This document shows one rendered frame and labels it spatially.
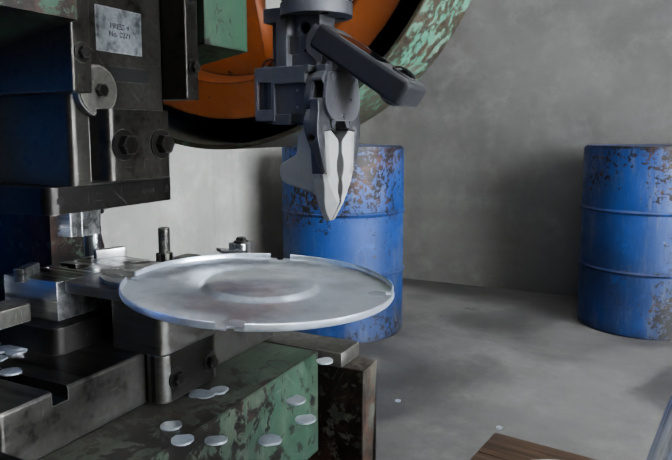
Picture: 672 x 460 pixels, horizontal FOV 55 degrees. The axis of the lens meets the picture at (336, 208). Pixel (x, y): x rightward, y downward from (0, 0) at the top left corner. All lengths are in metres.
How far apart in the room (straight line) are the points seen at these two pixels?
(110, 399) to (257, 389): 0.17
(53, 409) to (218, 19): 0.50
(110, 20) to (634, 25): 3.37
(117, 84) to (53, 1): 0.15
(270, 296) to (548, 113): 3.36
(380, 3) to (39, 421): 0.70
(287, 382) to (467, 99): 3.29
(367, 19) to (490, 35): 3.04
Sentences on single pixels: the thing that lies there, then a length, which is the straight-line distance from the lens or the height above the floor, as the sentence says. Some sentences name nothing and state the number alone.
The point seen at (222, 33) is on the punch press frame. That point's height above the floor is 1.08.
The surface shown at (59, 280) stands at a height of 0.78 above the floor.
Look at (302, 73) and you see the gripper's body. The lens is 0.62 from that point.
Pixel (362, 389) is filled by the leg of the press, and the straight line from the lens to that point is 0.93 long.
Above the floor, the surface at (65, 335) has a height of 0.73.
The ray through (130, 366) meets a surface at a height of 0.70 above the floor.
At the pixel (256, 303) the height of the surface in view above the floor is 0.78.
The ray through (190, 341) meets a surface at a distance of 0.78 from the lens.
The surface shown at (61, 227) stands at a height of 0.83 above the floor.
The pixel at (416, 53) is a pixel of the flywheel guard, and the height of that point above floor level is 1.07.
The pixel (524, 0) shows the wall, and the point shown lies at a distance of 4.01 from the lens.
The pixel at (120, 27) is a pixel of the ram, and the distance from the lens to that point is 0.82.
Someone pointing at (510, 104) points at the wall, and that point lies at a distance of 3.96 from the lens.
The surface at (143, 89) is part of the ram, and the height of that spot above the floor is 1.00.
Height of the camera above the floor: 0.95
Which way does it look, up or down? 7 degrees down
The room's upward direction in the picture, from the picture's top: straight up
